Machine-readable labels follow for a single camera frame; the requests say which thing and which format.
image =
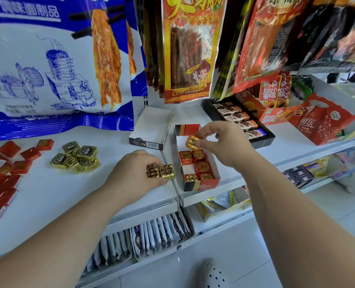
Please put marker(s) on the person's right hand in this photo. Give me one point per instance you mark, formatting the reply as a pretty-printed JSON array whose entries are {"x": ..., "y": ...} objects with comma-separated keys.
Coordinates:
[{"x": 231, "y": 146}]

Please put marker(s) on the person's left hand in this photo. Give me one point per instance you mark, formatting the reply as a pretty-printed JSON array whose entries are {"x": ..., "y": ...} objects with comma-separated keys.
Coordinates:
[{"x": 129, "y": 176}]

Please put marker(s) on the person's right middle finger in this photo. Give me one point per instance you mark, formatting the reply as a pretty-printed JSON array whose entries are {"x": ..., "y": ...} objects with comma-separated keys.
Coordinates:
[{"x": 216, "y": 135}]

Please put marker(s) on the person's right thumb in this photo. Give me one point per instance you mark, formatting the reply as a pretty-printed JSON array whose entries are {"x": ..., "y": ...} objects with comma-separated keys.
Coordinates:
[{"x": 209, "y": 146}]

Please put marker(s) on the person's left thumb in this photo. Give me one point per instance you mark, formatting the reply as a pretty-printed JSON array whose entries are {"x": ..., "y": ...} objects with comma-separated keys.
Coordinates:
[{"x": 157, "y": 182}]

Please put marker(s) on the dark gold foil chocolate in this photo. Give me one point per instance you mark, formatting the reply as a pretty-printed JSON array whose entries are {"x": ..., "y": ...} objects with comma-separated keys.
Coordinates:
[{"x": 152, "y": 172}]

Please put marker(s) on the light gold foil chocolate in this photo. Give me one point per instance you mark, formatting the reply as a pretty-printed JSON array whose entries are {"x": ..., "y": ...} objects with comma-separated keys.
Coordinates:
[{"x": 167, "y": 171}]

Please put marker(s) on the orange gold foil chocolate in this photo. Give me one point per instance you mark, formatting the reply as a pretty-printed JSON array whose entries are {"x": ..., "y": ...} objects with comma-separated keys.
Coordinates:
[{"x": 192, "y": 142}]

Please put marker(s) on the person's right forearm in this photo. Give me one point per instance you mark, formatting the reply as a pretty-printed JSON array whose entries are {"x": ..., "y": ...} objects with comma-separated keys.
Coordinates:
[{"x": 303, "y": 224}]

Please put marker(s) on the person's left forearm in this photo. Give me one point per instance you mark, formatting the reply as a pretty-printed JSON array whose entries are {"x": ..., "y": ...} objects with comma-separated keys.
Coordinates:
[{"x": 57, "y": 239}]

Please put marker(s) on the red foil chocolate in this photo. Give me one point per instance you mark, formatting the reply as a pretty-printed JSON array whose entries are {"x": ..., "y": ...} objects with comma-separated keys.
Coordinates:
[
  {"x": 206, "y": 176},
  {"x": 192, "y": 177},
  {"x": 186, "y": 157},
  {"x": 199, "y": 155},
  {"x": 203, "y": 167}
]

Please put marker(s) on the brown white chocolate bar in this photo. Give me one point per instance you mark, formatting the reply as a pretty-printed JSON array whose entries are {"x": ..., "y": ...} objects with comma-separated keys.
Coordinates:
[
  {"x": 236, "y": 117},
  {"x": 247, "y": 125},
  {"x": 229, "y": 110},
  {"x": 222, "y": 105}
]

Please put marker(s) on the red black chocolate box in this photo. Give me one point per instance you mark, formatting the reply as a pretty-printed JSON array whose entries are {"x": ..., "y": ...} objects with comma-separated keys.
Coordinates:
[{"x": 199, "y": 182}]

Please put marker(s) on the blue white chocolate bar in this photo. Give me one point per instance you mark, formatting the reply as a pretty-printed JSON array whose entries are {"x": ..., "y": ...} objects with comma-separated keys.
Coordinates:
[{"x": 255, "y": 134}]

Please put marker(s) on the black chocolate bar tray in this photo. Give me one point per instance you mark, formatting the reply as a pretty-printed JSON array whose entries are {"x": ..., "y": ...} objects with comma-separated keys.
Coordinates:
[{"x": 264, "y": 139}]

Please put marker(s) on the row of grey white sachets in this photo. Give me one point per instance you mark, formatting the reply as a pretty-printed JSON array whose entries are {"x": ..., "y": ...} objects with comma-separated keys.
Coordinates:
[{"x": 147, "y": 236}]

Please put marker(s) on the empty white cardboard box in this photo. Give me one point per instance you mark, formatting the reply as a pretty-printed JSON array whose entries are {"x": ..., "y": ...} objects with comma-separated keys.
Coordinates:
[{"x": 153, "y": 125}]

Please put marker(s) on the heap of yellow snack packets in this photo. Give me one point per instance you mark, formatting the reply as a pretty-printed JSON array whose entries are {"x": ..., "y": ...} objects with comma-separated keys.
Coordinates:
[{"x": 222, "y": 202}]

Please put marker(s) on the orange red display box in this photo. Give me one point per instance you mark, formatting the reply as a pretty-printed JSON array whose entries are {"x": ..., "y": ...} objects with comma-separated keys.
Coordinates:
[{"x": 273, "y": 115}]

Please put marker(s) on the red green snack packet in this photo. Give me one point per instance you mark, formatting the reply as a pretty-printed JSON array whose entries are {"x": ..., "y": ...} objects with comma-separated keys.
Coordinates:
[
  {"x": 284, "y": 89},
  {"x": 269, "y": 91}
]

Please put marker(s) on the white metal shelf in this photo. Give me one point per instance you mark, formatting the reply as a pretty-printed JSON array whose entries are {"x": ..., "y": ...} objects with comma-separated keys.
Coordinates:
[{"x": 84, "y": 188}]

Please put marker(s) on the pile of gold wrapped chocolates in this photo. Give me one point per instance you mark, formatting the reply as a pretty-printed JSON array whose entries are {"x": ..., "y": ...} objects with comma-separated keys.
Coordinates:
[{"x": 75, "y": 157}]

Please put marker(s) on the yellow red spicy strip packet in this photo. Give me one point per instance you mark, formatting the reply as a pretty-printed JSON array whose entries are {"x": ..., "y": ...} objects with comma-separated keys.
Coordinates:
[{"x": 189, "y": 47}]

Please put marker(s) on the stack of dark small packets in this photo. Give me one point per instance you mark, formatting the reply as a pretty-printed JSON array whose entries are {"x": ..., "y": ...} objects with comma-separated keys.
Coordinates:
[{"x": 299, "y": 175}]

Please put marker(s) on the red hanging snack packet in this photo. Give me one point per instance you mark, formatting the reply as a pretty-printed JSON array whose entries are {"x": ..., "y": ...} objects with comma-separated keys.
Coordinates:
[{"x": 264, "y": 41}]

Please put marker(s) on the white perforated shoe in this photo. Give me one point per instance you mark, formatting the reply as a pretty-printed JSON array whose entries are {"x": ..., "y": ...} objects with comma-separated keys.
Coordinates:
[{"x": 212, "y": 274}]

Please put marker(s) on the red box with can print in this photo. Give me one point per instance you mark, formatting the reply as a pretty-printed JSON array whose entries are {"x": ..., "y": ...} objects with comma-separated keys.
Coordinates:
[{"x": 324, "y": 119}]

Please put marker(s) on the row of dark hanging packets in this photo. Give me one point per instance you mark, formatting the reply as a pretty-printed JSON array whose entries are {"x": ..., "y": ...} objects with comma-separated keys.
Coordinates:
[{"x": 152, "y": 41}]

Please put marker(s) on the pile of red square packets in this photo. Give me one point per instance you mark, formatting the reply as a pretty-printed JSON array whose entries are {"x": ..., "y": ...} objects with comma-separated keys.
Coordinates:
[{"x": 3, "y": 173}]

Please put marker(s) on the row of black hanging packets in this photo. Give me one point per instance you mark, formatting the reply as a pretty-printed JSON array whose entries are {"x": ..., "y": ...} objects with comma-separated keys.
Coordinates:
[{"x": 336, "y": 35}]

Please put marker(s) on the large blue white snack bag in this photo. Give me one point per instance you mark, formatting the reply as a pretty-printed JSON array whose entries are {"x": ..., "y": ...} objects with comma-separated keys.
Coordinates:
[{"x": 54, "y": 62}]

